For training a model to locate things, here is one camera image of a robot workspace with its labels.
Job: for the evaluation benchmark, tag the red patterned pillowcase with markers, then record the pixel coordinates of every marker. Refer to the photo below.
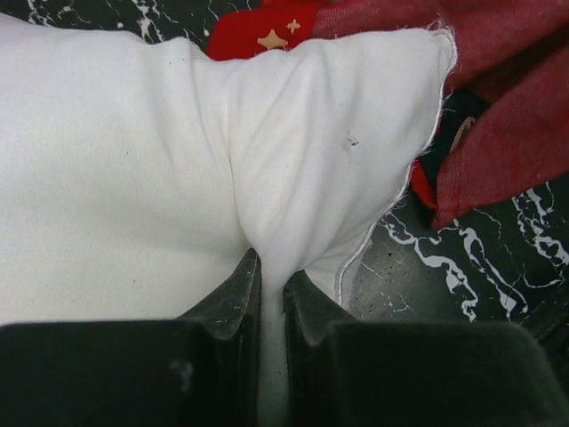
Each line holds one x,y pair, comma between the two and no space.
505,125

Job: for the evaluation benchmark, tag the white pillow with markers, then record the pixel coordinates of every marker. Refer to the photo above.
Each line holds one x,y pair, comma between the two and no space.
135,176

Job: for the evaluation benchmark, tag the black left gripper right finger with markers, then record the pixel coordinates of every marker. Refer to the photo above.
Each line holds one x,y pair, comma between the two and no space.
347,372

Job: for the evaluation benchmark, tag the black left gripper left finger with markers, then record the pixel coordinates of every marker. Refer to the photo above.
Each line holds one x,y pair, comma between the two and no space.
197,370

